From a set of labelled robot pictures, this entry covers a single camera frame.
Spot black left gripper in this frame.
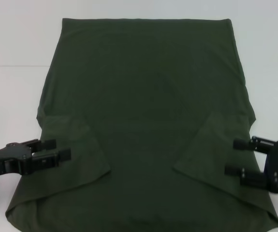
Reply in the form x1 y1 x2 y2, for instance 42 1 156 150
0 138 72 180

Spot dark green shirt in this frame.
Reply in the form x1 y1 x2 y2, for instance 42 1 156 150
4 17 278 232

